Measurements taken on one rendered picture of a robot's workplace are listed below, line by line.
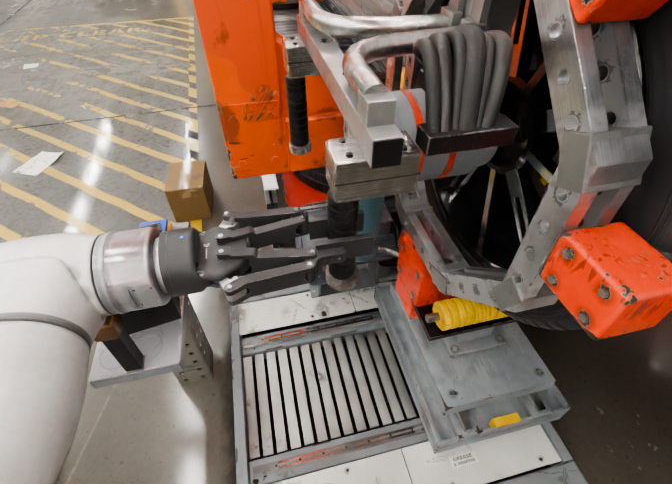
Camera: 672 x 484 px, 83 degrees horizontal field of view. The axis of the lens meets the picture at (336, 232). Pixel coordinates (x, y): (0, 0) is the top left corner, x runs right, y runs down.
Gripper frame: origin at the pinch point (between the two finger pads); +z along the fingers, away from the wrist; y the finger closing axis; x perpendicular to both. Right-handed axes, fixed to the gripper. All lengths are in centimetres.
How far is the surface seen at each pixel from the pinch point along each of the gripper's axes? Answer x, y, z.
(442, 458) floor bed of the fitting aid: -75, 9, 25
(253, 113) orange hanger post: -12, -59, -8
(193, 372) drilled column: -77, -30, -38
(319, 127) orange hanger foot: -18, -60, 9
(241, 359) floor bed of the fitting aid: -76, -30, -23
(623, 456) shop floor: -83, 19, 75
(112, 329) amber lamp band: -23.0, -9.9, -36.4
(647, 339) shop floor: -83, -9, 111
